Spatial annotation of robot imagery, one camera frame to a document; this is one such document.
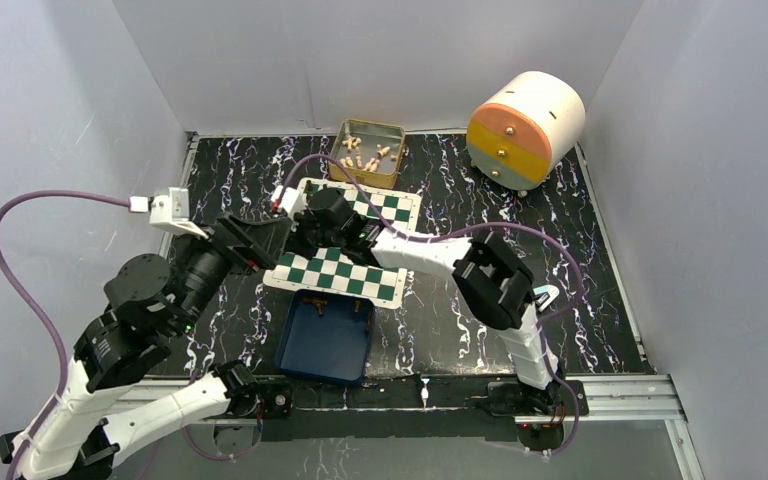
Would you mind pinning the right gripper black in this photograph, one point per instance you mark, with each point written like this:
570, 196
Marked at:
296, 242

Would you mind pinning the gold metal tin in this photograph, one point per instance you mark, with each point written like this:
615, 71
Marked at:
355, 128

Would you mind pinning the small white clip object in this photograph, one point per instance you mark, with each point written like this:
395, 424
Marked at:
545, 295

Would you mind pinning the light wooden chess pieces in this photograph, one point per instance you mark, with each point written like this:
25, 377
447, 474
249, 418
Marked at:
366, 153

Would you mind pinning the green white chess board mat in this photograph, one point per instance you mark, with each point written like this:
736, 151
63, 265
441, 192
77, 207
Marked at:
331, 271

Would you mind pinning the blue plastic tray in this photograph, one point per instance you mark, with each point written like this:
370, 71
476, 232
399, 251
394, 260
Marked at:
333, 349

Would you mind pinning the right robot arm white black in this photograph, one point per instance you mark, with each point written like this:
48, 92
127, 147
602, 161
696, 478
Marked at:
494, 282

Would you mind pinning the aluminium rail frame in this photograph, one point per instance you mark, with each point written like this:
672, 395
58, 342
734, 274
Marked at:
431, 333

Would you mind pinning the round mini drawer cabinet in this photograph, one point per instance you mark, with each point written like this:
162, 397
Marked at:
518, 136

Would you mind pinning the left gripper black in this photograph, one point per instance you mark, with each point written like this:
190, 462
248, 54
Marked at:
257, 244

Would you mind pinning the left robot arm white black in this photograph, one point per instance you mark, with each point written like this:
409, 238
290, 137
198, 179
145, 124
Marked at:
151, 300

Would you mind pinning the black base bar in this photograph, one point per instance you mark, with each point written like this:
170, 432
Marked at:
415, 406

